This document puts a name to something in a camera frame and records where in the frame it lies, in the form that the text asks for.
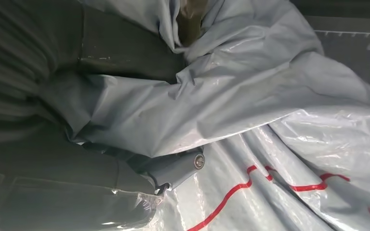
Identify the black weighing scale platform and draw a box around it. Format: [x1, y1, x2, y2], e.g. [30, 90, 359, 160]
[291, 0, 370, 101]

